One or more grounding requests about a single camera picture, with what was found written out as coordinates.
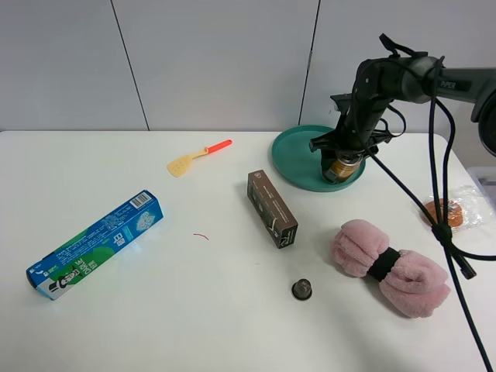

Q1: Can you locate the pink plush bow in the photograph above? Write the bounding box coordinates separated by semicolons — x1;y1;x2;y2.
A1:
331;219;450;319

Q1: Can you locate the yellow spatula orange handle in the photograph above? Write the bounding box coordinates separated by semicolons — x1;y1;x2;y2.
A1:
167;139;233;177

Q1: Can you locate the dark coffee capsule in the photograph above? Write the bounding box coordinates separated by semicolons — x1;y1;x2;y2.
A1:
291;278;313;301

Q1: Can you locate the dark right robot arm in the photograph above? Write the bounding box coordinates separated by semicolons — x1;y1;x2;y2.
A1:
309;55;495;182

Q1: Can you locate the teal round tray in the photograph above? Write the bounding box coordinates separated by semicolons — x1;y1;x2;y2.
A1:
270;125;366;193

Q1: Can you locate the yellow beverage can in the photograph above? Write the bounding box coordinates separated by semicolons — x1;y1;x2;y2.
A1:
328;155;362;183

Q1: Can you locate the blue toothpaste box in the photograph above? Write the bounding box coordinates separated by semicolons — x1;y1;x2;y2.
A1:
26;190;164;301

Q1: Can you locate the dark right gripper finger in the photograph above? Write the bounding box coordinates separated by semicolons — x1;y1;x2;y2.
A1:
320;150;340;183

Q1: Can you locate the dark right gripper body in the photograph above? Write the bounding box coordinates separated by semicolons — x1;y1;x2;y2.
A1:
309;93;392;154

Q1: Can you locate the wrapped round pastry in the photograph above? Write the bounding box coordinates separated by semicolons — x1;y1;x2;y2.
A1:
422;184;488;233

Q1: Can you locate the brown rectangular box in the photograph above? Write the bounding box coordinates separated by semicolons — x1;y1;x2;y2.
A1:
247;170;298;249

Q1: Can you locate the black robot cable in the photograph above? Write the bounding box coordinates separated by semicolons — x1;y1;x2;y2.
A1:
362;33;496;372

